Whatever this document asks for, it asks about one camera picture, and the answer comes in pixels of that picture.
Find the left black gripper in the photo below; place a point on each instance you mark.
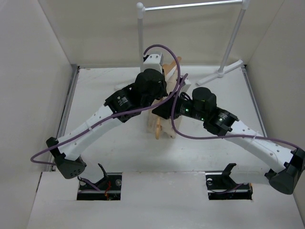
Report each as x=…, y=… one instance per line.
x=163, y=93

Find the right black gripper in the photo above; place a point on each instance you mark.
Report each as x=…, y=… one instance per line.
x=165, y=109

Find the beige trousers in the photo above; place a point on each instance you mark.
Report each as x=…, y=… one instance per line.
x=159, y=118

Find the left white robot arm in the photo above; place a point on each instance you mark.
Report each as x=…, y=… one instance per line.
x=118, y=108

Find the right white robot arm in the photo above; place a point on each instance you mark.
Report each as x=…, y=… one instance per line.
x=285, y=165

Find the white clothes rack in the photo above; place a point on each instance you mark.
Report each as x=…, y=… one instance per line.
x=223, y=69

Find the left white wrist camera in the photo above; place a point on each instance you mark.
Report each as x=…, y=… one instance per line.
x=153, y=61

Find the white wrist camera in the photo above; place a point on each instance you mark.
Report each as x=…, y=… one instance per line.
x=153, y=61
x=185, y=84

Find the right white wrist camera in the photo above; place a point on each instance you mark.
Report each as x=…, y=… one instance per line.
x=185, y=84

